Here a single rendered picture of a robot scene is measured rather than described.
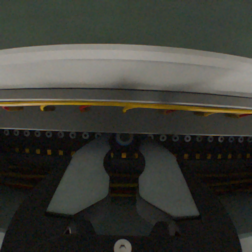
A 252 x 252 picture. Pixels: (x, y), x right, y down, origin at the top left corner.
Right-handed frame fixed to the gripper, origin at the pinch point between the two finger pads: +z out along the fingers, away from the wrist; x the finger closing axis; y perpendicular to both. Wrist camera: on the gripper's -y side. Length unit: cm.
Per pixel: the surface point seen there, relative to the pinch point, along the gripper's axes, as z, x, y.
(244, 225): -2.8, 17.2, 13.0
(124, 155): 7.0, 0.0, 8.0
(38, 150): 7.0, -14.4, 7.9
